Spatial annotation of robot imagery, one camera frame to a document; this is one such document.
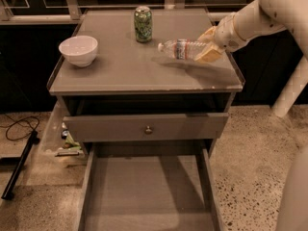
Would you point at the black floor stand bar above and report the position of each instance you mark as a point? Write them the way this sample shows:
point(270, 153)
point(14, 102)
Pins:
point(8, 191)

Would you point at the clear plastic water bottle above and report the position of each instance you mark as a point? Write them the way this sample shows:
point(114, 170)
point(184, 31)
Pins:
point(182, 49)

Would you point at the open grey middle drawer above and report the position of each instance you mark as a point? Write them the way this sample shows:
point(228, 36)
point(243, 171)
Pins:
point(148, 186)

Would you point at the round metal drawer knob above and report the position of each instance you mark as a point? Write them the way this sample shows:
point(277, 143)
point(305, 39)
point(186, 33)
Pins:
point(148, 130)

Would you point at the grey drawer cabinet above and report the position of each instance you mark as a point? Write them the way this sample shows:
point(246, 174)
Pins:
point(131, 78)

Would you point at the white ceramic bowl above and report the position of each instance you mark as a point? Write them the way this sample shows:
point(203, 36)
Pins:
point(79, 50)

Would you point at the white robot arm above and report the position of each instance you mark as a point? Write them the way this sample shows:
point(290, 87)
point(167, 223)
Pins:
point(259, 18)

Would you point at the green soda can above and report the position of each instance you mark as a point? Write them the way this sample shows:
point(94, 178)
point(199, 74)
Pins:
point(143, 24)

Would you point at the metal railing frame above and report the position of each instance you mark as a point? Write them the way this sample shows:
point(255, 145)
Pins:
point(96, 4)

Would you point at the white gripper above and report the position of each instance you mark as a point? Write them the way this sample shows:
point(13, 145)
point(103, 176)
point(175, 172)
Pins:
point(225, 35)

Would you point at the grey top drawer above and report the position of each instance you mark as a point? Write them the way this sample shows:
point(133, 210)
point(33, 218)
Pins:
point(169, 127)

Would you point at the clear plastic storage bin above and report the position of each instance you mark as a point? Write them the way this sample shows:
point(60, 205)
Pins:
point(57, 147)

